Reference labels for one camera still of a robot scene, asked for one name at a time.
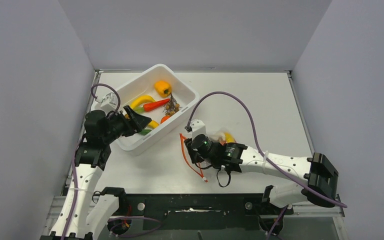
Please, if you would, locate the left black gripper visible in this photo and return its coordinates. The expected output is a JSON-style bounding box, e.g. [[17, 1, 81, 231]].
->
[[102, 105, 151, 144]]

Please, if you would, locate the small orange fake fruit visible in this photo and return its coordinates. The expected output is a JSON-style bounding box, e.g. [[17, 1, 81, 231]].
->
[[160, 115, 171, 124]]

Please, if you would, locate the white fake garlic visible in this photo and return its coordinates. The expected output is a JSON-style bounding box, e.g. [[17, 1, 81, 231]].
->
[[207, 130, 226, 142]]

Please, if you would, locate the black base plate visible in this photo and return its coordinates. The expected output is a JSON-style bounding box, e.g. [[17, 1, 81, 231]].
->
[[105, 193, 284, 237]]

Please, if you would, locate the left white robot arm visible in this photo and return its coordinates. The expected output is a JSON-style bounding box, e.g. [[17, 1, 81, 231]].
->
[[40, 105, 152, 240]]

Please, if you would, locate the clear zip top bag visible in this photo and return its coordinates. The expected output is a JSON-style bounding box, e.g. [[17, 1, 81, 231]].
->
[[179, 128, 237, 183]]

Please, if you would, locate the green fake chili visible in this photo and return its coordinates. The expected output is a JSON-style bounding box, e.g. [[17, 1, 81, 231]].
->
[[139, 129, 152, 136]]

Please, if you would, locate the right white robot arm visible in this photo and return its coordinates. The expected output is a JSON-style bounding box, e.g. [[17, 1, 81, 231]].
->
[[183, 134, 344, 214]]

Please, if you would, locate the white plastic bin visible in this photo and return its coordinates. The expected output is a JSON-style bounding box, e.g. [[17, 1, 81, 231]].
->
[[90, 63, 201, 157]]

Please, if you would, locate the small yellow fake banana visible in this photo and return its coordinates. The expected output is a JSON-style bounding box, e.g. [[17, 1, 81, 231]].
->
[[147, 120, 160, 129]]

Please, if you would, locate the orange fake carrot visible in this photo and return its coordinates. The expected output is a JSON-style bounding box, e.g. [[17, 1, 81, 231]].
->
[[133, 98, 170, 113]]

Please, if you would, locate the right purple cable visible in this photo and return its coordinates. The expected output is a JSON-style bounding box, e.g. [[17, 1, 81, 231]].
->
[[184, 91, 349, 240]]

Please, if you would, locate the brown fake berry twig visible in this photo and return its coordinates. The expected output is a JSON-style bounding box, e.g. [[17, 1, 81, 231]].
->
[[164, 94, 181, 116]]

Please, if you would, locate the orange yellow fake pepper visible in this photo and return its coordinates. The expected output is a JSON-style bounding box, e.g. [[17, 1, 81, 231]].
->
[[154, 80, 172, 98]]

